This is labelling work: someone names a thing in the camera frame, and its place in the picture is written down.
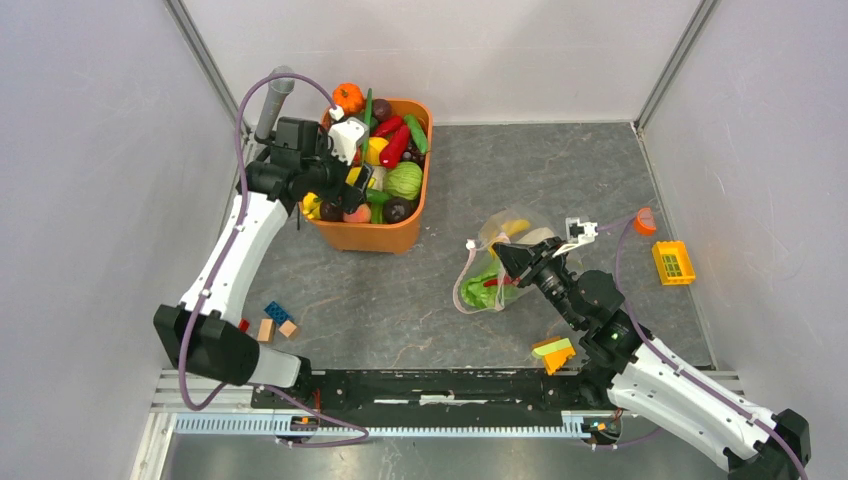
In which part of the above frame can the yellow banana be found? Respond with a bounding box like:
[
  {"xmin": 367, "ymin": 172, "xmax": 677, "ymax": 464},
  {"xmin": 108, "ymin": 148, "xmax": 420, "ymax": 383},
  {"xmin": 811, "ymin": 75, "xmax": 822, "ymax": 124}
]
[
  {"xmin": 301, "ymin": 192, "xmax": 323, "ymax": 220},
  {"xmin": 483, "ymin": 217, "xmax": 530, "ymax": 258}
]

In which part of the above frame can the dark purple plum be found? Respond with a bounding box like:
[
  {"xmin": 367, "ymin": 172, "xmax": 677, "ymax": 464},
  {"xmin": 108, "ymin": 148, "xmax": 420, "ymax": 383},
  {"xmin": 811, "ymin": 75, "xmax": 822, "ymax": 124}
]
[{"xmin": 319, "ymin": 201, "xmax": 344, "ymax": 222}]

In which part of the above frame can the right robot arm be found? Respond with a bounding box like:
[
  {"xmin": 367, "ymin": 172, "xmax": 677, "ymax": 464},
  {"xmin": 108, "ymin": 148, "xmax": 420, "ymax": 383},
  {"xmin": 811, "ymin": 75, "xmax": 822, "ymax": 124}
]
[{"xmin": 493, "ymin": 237, "xmax": 811, "ymax": 479}]

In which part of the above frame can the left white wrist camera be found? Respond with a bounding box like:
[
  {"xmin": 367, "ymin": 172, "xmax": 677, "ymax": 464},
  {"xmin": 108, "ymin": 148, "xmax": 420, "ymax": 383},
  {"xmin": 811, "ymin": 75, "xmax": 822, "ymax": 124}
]
[{"xmin": 328, "ymin": 106, "xmax": 370, "ymax": 166}]

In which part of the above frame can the red chili pepper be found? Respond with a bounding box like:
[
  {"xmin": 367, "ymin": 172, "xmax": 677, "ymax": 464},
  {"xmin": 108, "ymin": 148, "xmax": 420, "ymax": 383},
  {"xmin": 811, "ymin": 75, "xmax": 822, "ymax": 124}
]
[{"xmin": 482, "ymin": 276, "xmax": 520, "ymax": 288}]

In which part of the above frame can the orange plastic basket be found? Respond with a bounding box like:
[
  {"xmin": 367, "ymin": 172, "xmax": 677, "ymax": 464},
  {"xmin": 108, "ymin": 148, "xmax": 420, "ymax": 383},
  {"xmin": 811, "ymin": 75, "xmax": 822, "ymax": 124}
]
[{"xmin": 298, "ymin": 97, "xmax": 435, "ymax": 256}]

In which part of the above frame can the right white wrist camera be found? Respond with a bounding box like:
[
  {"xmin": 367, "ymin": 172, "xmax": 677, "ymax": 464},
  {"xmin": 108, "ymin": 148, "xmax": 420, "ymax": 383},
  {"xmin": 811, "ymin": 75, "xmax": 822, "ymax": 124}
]
[{"xmin": 553, "ymin": 217, "xmax": 598, "ymax": 258}]

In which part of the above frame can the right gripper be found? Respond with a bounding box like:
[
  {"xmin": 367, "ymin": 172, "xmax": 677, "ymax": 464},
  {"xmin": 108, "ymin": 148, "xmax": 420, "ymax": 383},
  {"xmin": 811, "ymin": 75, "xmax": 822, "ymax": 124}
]
[{"xmin": 492, "ymin": 236, "xmax": 583, "ymax": 330}]

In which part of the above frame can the yellow orange toy block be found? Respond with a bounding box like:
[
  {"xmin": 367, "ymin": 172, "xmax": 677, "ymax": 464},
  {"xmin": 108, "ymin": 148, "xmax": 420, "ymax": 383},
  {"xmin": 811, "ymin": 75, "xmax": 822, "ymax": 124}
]
[{"xmin": 531, "ymin": 336, "xmax": 577, "ymax": 376}]

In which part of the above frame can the round green cabbage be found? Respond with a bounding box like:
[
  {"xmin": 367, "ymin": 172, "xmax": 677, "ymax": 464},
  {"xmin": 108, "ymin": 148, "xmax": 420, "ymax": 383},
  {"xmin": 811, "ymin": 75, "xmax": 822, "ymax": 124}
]
[{"xmin": 383, "ymin": 162, "xmax": 423, "ymax": 201}]

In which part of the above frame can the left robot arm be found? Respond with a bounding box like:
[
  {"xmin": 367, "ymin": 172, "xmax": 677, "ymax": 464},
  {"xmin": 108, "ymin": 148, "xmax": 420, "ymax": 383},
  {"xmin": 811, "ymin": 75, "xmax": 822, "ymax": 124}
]
[{"xmin": 153, "ymin": 117, "xmax": 372, "ymax": 408}]

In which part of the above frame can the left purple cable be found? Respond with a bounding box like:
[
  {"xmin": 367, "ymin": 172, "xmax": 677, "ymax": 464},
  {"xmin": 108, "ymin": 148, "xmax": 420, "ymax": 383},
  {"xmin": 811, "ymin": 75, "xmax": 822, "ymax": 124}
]
[{"xmin": 177, "ymin": 71, "xmax": 346, "ymax": 413}]

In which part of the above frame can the white cauliflower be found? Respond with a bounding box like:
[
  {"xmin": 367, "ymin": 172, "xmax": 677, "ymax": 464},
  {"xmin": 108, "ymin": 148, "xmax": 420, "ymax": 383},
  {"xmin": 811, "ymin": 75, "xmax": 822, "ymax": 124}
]
[{"xmin": 368, "ymin": 166, "xmax": 388, "ymax": 191}]

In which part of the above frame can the peach fruit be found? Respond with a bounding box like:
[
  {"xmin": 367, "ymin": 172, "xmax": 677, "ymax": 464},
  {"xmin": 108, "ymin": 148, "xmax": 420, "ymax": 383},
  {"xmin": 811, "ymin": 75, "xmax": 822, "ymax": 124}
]
[{"xmin": 343, "ymin": 203, "xmax": 372, "ymax": 224}]

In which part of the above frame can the dark grape bunch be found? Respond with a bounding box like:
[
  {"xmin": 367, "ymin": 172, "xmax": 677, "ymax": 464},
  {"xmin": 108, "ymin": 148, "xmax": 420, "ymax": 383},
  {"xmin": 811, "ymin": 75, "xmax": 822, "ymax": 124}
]
[{"xmin": 400, "ymin": 146, "xmax": 427, "ymax": 169}]

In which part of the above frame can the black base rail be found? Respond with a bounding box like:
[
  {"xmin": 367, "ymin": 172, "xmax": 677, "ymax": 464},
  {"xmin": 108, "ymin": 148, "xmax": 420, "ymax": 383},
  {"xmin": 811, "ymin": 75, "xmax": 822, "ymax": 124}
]
[{"xmin": 285, "ymin": 366, "xmax": 616, "ymax": 433}]

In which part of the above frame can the dark purple onion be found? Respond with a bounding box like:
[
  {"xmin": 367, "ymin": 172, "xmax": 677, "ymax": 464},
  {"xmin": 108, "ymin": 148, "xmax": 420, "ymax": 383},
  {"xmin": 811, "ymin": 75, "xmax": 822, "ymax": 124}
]
[{"xmin": 371, "ymin": 98, "xmax": 393, "ymax": 123}]

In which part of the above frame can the yellow plastic crate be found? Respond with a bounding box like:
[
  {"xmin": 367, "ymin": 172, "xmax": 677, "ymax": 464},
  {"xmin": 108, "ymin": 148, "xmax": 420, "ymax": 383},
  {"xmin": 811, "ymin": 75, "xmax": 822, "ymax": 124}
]
[{"xmin": 651, "ymin": 241, "xmax": 696, "ymax": 286}]

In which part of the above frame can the blue toy brick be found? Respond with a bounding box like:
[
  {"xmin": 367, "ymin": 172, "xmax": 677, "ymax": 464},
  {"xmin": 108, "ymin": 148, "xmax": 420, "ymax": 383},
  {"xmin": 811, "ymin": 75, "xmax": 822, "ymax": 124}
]
[{"xmin": 264, "ymin": 301, "xmax": 291, "ymax": 326}]

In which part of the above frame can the wooden cube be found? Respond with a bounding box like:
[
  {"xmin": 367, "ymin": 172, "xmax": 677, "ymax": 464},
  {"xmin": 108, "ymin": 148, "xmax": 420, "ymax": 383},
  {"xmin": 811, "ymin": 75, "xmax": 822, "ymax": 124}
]
[
  {"xmin": 256, "ymin": 318, "xmax": 277, "ymax": 343},
  {"xmin": 278, "ymin": 320, "xmax": 300, "ymax": 340}
]

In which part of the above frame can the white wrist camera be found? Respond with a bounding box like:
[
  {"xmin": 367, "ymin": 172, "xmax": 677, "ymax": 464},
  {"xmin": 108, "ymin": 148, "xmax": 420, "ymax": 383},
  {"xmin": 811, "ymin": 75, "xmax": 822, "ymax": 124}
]
[
  {"xmin": 553, "ymin": 217, "xmax": 598, "ymax": 258},
  {"xmin": 328, "ymin": 106, "xmax": 370, "ymax": 166}
]

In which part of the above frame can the green zucchini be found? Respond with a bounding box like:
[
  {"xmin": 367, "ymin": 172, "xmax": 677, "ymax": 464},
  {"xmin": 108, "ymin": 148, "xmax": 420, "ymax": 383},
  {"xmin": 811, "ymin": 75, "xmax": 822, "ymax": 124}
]
[{"xmin": 403, "ymin": 114, "xmax": 429, "ymax": 154}]

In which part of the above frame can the clear zip top bag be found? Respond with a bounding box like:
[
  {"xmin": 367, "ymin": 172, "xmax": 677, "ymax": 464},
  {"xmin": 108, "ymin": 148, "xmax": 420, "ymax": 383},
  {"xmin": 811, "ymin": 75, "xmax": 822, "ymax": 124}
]
[{"xmin": 452, "ymin": 206, "xmax": 598, "ymax": 315}]

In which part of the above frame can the orange mini pumpkin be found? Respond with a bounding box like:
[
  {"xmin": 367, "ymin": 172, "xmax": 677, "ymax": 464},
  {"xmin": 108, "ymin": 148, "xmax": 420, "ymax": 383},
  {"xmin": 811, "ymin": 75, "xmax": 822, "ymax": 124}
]
[{"xmin": 332, "ymin": 83, "xmax": 366, "ymax": 115}]

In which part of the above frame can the long green bean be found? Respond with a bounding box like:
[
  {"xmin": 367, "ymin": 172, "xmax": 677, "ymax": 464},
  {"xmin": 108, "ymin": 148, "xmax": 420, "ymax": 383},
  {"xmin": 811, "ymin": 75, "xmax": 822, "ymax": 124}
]
[{"xmin": 361, "ymin": 88, "xmax": 373, "ymax": 163}]

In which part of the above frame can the orange round cap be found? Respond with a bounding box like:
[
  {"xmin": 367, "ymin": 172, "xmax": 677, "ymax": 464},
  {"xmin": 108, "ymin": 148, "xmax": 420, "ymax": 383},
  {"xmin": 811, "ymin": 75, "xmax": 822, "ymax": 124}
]
[{"xmin": 632, "ymin": 207, "xmax": 657, "ymax": 237}]

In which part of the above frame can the yellow bell pepper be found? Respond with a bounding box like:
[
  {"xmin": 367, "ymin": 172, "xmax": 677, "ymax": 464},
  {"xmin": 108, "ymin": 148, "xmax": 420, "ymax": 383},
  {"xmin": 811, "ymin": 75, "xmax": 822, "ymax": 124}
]
[{"xmin": 364, "ymin": 137, "xmax": 389, "ymax": 166}]

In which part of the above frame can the green napa cabbage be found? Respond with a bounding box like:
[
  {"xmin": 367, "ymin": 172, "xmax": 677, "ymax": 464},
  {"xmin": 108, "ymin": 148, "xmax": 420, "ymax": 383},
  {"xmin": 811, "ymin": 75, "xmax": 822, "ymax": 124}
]
[{"xmin": 460, "ymin": 261, "xmax": 521, "ymax": 311}]

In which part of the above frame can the grey microphone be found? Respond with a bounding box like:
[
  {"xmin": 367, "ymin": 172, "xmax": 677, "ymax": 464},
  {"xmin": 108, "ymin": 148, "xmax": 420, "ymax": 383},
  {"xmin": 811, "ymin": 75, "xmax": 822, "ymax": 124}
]
[{"xmin": 254, "ymin": 77, "xmax": 295, "ymax": 141}]

